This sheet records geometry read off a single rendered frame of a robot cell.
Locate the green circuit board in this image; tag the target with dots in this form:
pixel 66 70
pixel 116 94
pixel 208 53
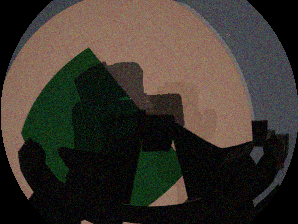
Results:
pixel 74 111

